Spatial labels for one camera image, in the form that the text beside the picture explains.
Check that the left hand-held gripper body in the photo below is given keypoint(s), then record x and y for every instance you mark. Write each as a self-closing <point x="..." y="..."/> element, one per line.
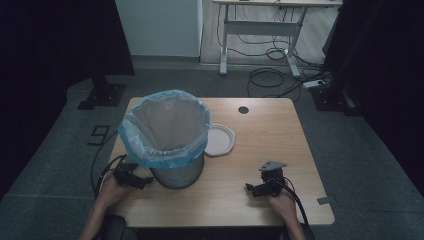
<point x="124" y="173"/>

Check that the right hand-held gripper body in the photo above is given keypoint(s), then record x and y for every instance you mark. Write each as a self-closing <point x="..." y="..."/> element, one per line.
<point x="272" y="176"/>

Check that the person's left hand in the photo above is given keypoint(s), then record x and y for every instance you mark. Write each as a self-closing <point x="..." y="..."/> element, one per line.
<point x="110" y="194"/>

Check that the person's right hand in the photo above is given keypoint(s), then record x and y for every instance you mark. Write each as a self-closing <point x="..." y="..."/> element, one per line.
<point x="283" y="207"/>

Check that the grey mesh trash bin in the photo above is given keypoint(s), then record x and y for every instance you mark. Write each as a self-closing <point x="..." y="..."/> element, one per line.
<point x="180" y="173"/>

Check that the blue plastic bin bag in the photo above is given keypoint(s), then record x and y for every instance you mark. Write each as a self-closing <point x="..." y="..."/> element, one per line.
<point x="160" y="133"/>

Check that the black chair armrest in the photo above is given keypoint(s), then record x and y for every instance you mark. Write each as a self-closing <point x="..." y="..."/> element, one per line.
<point x="113" y="227"/>

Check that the grey tape piece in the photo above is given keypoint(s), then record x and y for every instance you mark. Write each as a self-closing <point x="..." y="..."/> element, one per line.
<point x="323" y="200"/>

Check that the white round lid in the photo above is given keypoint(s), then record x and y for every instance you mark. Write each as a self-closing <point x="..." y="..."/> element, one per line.
<point x="220" y="140"/>

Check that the black stand base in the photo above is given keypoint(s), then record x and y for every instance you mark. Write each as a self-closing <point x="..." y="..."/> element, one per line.
<point x="102" y="95"/>
<point x="330" y="98"/>

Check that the white power strip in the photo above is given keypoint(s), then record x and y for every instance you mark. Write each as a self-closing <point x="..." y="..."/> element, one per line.
<point x="313" y="83"/>

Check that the black curtain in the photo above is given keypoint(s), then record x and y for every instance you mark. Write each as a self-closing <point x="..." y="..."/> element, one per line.
<point x="383" y="66"/>
<point x="50" y="50"/>

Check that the white cabinet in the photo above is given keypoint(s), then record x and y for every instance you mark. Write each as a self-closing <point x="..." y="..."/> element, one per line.
<point x="160" y="26"/>

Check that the white desk frame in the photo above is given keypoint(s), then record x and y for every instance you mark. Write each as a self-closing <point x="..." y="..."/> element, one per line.
<point x="260" y="27"/>

